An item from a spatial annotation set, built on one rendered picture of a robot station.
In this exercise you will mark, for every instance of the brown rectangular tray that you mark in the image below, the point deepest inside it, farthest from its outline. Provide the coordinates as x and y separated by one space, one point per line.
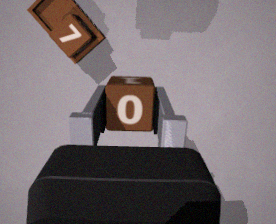
49 13

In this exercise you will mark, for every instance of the brown cube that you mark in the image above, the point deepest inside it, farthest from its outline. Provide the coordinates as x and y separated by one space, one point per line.
72 35
130 103

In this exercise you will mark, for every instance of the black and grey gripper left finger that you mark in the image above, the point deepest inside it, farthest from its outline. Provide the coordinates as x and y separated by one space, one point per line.
85 127

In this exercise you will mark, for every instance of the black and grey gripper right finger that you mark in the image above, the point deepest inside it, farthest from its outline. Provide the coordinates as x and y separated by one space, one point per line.
170 128

